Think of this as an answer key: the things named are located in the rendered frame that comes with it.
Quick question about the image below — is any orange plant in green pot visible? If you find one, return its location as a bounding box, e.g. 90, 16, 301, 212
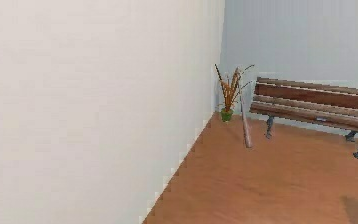
214, 63, 256, 123

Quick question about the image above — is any pale wooden baseball bat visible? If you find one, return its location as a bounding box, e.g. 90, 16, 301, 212
239, 94, 254, 149

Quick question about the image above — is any brown slatted wooden bench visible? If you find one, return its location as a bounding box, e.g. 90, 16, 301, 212
249, 76, 358, 161

